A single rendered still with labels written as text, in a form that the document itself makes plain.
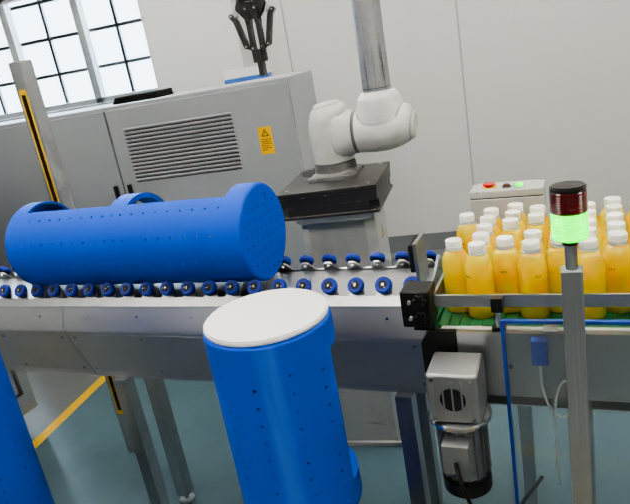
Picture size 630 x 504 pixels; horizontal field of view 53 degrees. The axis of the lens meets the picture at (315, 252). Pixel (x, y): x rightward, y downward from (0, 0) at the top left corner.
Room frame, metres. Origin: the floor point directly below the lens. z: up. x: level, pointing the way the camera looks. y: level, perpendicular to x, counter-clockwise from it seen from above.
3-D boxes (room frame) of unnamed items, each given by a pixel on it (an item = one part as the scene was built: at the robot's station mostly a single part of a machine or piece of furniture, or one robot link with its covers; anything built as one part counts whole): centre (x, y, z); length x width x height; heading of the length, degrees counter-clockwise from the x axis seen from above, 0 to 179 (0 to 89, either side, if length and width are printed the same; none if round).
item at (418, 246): (1.56, -0.26, 0.99); 0.10 x 0.02 x 0.12; 155
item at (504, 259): (1.37, -0.44, 0.98); 0.07 x 0.07 x 0.16
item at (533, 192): (1.74, -0.57, 1.05); 0.20 x 0.10 x 0.10; 65
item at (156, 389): (2.07, 0.66, 0.31); 0.06 x 0.06 x 0.63; 65
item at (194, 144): (3.85, 0.94, 0.72); 2.15 x 0.54 x 1.45; 73
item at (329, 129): (2.33, -0.14, 1.26); 0.18 x 0.16 x 0.22; 68
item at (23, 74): (2.49, 0.95, 0.85); 0.06 x 0.06 x 1.70; 65
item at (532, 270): (1.31, -0.47, 0.98); 0.07 x 0.07 x 0.16
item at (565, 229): (1.07, -0.46, 1.18); 0.06 x 0.06 x 0.05
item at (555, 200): (1.07, -0.46, 1.23); 0.06 x 0.06 x 0.04
